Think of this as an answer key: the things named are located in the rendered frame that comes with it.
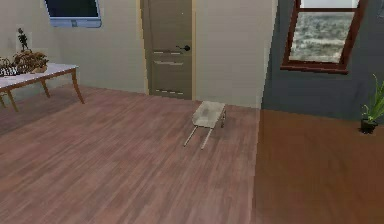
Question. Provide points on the small grey wheelbarrow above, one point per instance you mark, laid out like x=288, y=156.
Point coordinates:
x=208, y=115

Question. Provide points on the olive grey room door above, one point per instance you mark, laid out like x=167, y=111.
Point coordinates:
x=170, y=50

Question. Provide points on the red framed window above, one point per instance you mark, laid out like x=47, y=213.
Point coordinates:
x=321, y=36

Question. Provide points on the grey framed television set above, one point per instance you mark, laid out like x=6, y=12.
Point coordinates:
x=74, y=12

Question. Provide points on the white top wooden table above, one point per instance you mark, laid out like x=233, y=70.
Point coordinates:
x=36, y=78

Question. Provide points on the brown dried plant bundle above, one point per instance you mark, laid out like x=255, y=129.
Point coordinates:
x=30, y=61

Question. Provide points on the green house plant black pot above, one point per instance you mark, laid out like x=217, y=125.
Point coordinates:
x=371, y=113

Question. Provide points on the dark green figurine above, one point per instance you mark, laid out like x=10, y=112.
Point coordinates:
x=23, y=39

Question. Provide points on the black white striped basket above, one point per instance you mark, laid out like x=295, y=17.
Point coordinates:
x=7, y=69

